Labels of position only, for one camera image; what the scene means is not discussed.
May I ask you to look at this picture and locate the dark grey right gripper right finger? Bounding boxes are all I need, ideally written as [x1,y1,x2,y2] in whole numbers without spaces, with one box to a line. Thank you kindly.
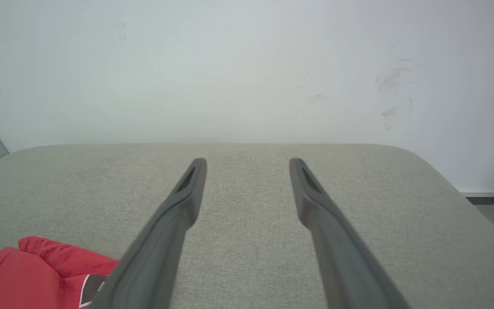
[289,158,411,309]

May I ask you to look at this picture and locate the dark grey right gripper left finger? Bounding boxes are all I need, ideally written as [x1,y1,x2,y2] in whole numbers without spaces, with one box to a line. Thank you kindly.
[90,158,208,309]

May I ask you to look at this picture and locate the red and white jersey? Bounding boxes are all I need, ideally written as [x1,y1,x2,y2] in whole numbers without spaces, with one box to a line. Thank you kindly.
[0,236,120,309]

